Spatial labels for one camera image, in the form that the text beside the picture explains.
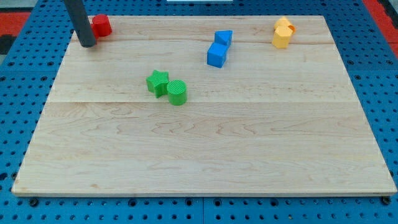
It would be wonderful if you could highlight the wooden board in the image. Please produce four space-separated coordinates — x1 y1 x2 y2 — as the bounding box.
12 16 397 197

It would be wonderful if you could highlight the green cylinder block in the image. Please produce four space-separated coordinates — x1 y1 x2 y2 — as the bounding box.
167 80 187 106

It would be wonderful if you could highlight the green star block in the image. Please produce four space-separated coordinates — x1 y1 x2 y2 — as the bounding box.
146 70 169 98

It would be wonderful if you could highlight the blue cube block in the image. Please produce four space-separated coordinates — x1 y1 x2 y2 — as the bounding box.
206 42 228 68

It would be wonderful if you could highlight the blue triangle block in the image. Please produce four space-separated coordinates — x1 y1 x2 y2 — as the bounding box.
214 30 233 47

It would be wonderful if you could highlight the yellow hexagon block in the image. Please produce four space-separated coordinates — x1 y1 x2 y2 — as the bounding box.
272 26 293 49

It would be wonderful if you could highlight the yellow rear block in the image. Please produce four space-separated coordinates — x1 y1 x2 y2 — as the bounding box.
274 16 296 33

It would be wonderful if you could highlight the red cylinder block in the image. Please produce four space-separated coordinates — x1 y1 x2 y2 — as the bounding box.
92 14 113 37

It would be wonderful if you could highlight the red block behind rod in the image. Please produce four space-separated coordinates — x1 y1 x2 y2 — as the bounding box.
90 24 99 40

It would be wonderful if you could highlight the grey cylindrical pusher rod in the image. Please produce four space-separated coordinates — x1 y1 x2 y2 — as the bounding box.
64 0 96 48

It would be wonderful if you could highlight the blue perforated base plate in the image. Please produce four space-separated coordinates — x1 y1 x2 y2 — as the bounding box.
1 1 397 223

